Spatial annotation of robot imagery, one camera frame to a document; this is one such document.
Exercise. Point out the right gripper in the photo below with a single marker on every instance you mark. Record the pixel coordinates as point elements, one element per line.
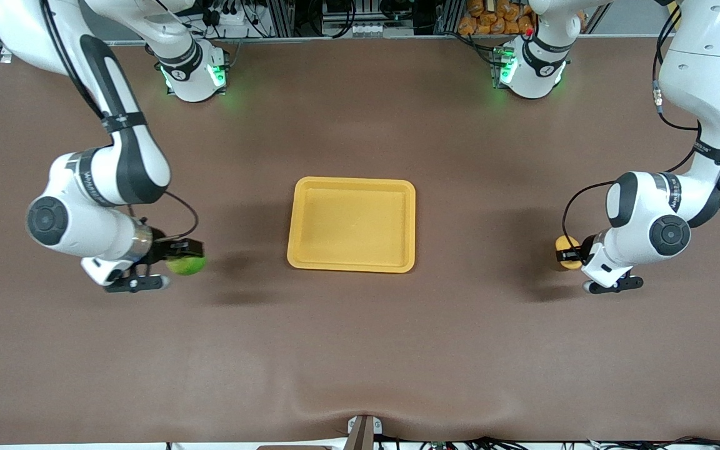
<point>163,248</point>

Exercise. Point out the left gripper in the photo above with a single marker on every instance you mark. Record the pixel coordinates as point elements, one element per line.
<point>582,251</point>

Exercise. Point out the yellow potato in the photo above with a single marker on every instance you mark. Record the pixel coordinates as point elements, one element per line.
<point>571,265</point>

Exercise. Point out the green apple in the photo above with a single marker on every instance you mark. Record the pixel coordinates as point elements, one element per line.
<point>186,267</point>

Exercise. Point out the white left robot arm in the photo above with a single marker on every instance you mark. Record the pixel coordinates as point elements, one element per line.
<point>647,212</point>

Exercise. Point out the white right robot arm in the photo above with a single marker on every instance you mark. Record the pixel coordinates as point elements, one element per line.
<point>85,219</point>

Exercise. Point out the yellow plastic tray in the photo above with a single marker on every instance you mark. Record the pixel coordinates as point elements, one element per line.
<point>351,225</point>

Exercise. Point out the brown table mat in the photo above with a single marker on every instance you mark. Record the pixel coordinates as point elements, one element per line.
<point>360,350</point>

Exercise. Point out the white power strip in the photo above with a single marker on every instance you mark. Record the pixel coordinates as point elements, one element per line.
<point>229,17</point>

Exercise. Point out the orange toy food pile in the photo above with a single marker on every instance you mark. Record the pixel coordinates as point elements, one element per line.
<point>491,19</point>

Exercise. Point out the white electronics box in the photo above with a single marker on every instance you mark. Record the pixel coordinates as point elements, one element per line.
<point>366,29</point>

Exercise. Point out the metal table bracket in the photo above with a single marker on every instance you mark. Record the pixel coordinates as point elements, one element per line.
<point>363,434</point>

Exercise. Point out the silver table edge rail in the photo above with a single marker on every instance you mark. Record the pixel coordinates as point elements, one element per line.
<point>335,40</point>

